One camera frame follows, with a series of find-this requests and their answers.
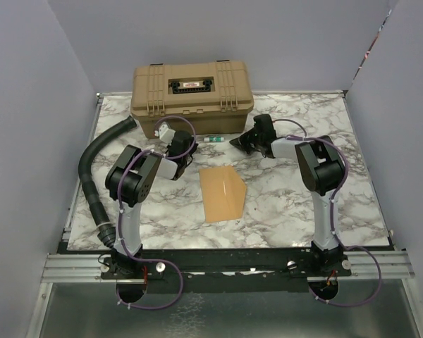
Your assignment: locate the tan plastic toolbox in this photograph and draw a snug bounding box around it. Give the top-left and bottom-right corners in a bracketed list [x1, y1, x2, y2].
[130, 60, 255, 139]

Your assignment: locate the aluminium extrusion frame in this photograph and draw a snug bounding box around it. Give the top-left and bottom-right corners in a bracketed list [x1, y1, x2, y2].
[30, 93, 419, 337]

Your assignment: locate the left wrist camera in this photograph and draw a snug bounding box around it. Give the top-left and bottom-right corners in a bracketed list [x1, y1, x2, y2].
[154, 122, 176, 145]

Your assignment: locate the white green glue stick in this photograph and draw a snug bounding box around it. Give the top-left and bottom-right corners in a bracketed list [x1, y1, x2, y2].
[204, 136, 225, 143]

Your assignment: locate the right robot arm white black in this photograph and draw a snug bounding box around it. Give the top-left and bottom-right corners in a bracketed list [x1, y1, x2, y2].
[230, 114, 348, 275]

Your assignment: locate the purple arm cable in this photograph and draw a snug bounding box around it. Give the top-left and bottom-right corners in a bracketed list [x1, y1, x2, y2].
[116, 115, 198, 311]
[273, 118, 384, 306]

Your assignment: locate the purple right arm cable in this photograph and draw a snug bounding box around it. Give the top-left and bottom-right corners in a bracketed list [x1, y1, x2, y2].
[273, 118, 384, 306]

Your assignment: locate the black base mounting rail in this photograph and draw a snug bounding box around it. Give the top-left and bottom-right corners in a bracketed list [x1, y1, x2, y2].
[58, 246, 353, 295]

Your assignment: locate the black corrugated hose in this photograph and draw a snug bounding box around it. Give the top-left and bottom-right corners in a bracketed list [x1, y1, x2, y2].
[78, 116, 137, 247]

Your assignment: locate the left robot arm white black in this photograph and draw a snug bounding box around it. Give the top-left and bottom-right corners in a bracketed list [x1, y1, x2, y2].
[105, 130, 197, 278]

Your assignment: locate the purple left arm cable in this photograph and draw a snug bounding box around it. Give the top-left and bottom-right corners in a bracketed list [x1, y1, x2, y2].
[116, 115, 198, 311]

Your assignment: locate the brown paper envelope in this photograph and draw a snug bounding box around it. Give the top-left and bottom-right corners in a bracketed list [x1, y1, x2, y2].
[199, 165, 247, 223]

